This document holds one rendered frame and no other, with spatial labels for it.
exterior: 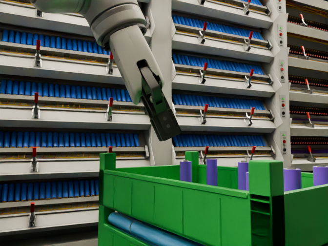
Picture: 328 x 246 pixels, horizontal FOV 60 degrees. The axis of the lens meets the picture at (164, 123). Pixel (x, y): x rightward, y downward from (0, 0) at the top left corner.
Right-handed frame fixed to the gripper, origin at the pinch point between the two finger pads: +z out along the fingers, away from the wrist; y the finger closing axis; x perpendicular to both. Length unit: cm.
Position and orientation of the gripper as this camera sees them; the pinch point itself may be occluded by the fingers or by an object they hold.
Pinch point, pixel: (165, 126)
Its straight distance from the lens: 44.4
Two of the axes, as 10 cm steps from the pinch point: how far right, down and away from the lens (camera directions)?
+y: 1.2, -0.8, -9.9
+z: 4.2, 9.1, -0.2
